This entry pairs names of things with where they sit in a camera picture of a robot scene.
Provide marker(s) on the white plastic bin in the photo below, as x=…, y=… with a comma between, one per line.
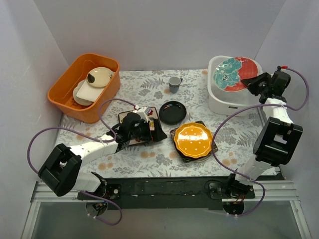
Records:
x=227, y=103

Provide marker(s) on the red and teal floral plate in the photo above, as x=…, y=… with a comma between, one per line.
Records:
x=229, y=74

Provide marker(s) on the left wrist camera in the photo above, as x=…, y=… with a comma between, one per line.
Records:
x=144, y=113

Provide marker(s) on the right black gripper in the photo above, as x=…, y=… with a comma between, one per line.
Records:
x=260, y=83

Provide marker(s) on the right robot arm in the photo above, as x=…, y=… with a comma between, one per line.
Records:
x=277, y=140

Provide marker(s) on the white square plate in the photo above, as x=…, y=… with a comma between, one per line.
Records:
x=87, y=92

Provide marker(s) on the black round plate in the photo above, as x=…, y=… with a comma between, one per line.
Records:
x=172, y=112

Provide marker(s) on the orange plastic bin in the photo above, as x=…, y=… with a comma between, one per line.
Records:
x=61, y=93

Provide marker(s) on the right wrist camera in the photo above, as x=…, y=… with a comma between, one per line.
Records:
x=282, y=68

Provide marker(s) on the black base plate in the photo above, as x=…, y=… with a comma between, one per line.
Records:
x=168, y=192

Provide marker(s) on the cream rectangular floral plate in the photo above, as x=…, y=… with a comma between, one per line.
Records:
x=155, y=115

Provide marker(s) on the aluminium frame rail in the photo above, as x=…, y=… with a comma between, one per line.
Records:
x=42, y=193

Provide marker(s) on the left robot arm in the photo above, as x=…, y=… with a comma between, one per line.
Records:
x=61, y=171

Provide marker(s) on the yellow dotted scalloped plate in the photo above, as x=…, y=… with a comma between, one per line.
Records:
x=193, y=140

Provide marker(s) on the black square floral plate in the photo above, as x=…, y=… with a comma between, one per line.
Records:
x=189, y=159

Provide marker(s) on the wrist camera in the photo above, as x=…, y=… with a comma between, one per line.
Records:
x=144, y=113
x=282, y=68

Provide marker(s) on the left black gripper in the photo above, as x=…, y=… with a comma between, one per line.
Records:
x=151, y=132

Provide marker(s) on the grey ceramic cup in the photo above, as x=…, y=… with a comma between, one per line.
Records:
x=174, y=84

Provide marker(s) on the floral table mat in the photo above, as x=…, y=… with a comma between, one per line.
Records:
x=235, y=137

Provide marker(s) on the cream round plate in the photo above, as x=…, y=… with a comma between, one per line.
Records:
x=80, y=101

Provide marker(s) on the beige round plate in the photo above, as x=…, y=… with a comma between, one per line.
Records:
x=99, y=77

